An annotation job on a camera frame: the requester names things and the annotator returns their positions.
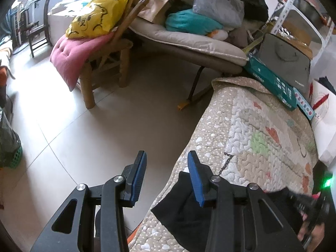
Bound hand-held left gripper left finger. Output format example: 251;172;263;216
30;150;147;252

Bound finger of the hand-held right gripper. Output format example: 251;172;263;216
287;189;315;213

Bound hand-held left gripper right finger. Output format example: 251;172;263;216
187;151;305;252

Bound black pants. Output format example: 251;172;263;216
151;171;315;252

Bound person's right hand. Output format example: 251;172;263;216
298;213;327;248

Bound quilted heart-print blanket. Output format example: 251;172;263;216
126;77;326;252

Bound white bag with red print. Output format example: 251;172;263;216
309;79;336;164

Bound dotted colourful flat box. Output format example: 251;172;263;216
292;87;316;120

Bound bamboo wooden chair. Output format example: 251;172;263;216
79;0;152;110

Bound green cardboard box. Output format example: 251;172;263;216
244;52;299;111

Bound green mesh basket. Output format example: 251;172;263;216
0;109;23;169

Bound pink seat cushion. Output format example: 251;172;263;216
49;33;114;92

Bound beige cushioned lounge chair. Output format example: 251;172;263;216
129;18;250;111

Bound black flat case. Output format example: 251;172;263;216
258;33;312;95

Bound teal cloth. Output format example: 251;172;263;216
165;9;224;36

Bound yellow bear-print plastic bag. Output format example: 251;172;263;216
65;0;131;40

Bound dark wooden chair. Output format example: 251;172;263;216
26;0;53;58

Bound grey plastic bag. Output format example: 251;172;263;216
193;0;245;30

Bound black cloth bundle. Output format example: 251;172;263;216
236;0;269;23

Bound white metal shelf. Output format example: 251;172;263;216
267;0;336;58

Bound yellow strap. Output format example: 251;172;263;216
242;36;263;54

